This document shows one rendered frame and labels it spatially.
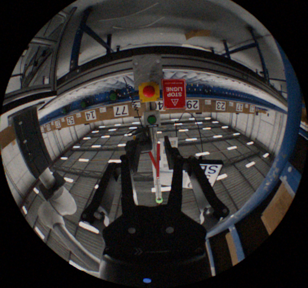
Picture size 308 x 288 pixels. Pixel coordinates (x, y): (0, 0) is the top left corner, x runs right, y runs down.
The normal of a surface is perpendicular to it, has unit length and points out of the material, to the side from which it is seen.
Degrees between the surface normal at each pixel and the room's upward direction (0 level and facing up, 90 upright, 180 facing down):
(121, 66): 90
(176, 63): 90
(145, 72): 90
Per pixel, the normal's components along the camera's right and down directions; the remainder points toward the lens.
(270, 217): -0.99, 0.10
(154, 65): 0.02, 0.37
